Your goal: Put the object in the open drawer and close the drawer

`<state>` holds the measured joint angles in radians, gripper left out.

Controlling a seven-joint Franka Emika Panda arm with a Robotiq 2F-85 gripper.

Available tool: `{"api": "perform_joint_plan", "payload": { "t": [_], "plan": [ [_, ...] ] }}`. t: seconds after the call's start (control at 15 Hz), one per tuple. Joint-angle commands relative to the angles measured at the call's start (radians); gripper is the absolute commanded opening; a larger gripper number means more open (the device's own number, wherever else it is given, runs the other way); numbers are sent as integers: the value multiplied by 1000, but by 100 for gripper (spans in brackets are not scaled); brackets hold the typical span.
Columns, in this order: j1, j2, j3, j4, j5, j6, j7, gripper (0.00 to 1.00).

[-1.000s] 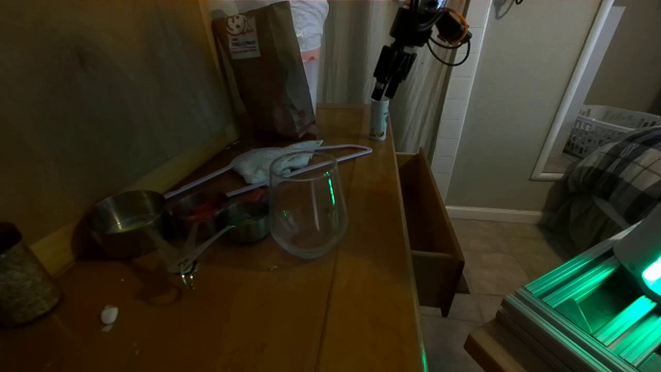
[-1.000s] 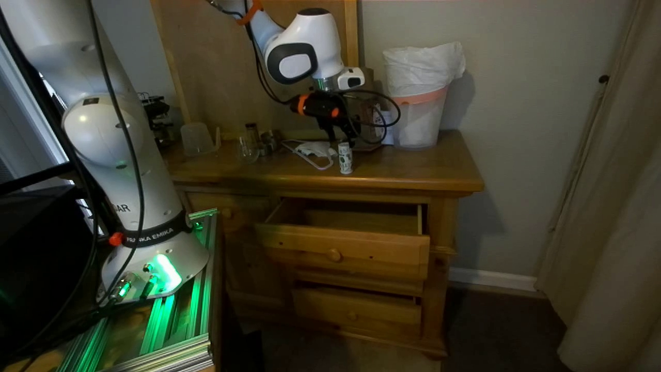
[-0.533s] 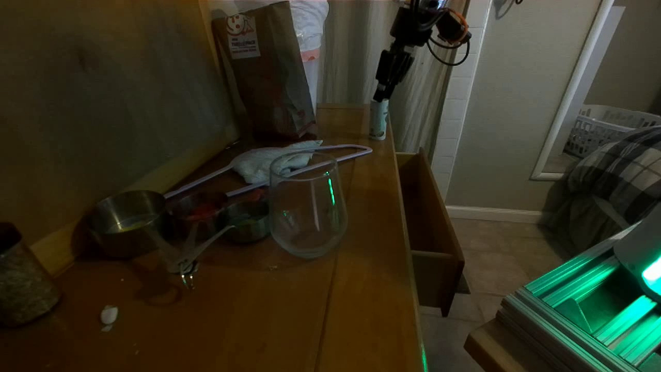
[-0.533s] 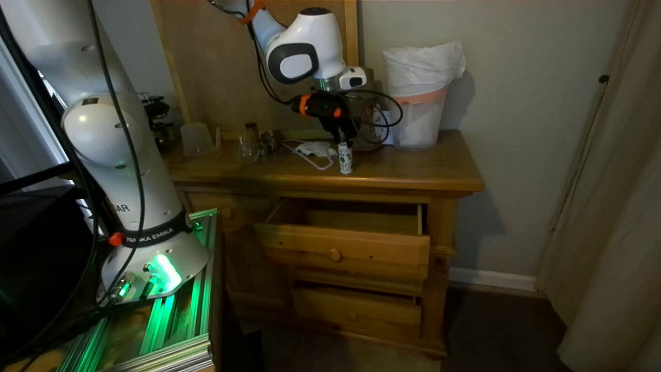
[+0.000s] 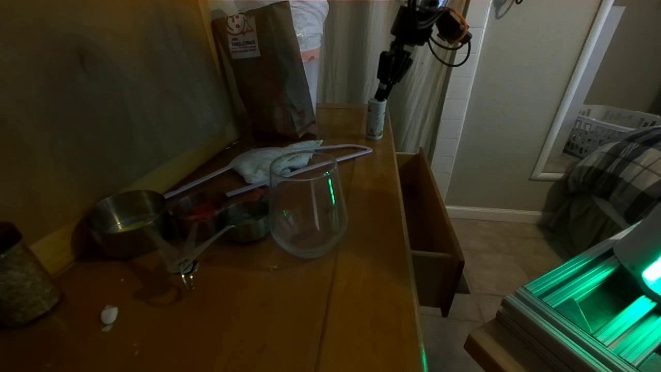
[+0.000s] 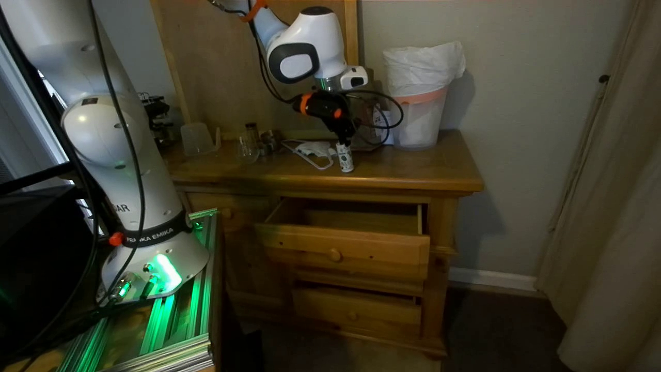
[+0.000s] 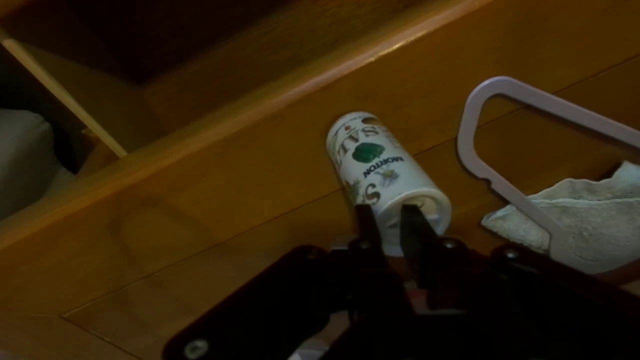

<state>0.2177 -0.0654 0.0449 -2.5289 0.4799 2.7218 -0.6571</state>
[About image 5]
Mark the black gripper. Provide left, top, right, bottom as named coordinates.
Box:
left=372, top=0, right=447, bottom=103

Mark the small white bottle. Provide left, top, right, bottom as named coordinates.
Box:
left=364, top=97, right=389, bottom=143

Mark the wooden nightstand drawer with knob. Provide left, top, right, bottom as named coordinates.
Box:
left=395, top=152, right=467, bottom=318

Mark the beige curtain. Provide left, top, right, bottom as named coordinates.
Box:
left=320, top=0, right=450, bottom=164

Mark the brown paper bag with label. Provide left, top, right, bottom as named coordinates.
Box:
left=208, top=0, right=320, bottom=143

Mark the white cloth face mask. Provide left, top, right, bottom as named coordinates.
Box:
left=163, top=138, right=375, bottom=202

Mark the clear stemless glass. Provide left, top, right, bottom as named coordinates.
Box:
left=266, top=152, right=350, bottom=261

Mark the white baseboard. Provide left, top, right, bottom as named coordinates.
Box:
left=445, top=202, right=544, bottom=225

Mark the small steel measuring cup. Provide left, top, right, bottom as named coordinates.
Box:
left=173, top=198, right=274, bottom=277

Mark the white laundry basket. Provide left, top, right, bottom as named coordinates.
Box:
left=561, top=102, right=661, bottom=162

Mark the plaid blanket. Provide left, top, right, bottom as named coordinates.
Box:
left=538, top=124, right=661, bottom=254

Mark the wooden nightstand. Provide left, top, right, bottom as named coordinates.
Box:
left=0, top=102, right=431, bottom=372

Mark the wooden board panel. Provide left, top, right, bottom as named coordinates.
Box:
left=0, top=0, right=245, bottom=276

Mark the large steel measuring cup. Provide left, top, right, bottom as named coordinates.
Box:
left=80, top=188, right=203, bottom=291

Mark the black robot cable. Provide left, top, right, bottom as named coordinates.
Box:
left=425, top=29, right=478, bottom=70

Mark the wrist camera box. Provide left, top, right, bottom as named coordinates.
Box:
left=434, top=7, right=475, bottom=47

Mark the white door frame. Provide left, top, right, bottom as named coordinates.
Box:
left=530, top=0, right=629, bottom=185

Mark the aluminum frame stand green light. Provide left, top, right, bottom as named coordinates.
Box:
left=463, top=236, right=661, bottom=372

